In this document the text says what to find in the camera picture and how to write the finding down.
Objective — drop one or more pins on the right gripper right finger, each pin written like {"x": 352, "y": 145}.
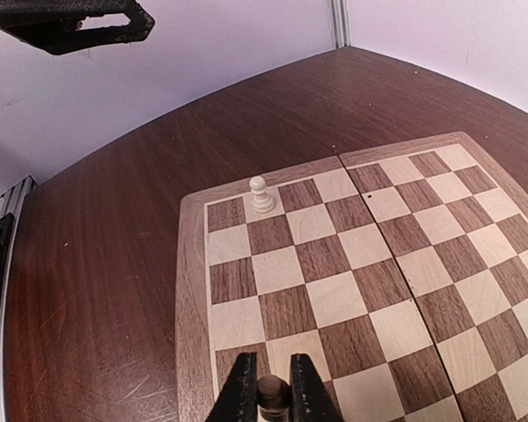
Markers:
{"x": 309, "y": 398}

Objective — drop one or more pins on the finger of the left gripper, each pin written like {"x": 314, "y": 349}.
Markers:
{"x": 55, "y": 26}

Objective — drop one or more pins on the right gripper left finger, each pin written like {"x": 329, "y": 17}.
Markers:
{"x": 238, "y": 401}

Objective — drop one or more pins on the dark brown pawn piece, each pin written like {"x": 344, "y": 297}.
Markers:
{"x": 274, "y": 398}

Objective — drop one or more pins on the wooden folding chess board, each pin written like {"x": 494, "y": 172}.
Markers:
{"x": 401, "y": 271}

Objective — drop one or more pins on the front aluminium rail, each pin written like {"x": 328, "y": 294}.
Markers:
{"x": 0, "y": 307}

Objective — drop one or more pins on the left aluminium frame post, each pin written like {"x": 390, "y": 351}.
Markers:
{"x": 340, "y": 23}

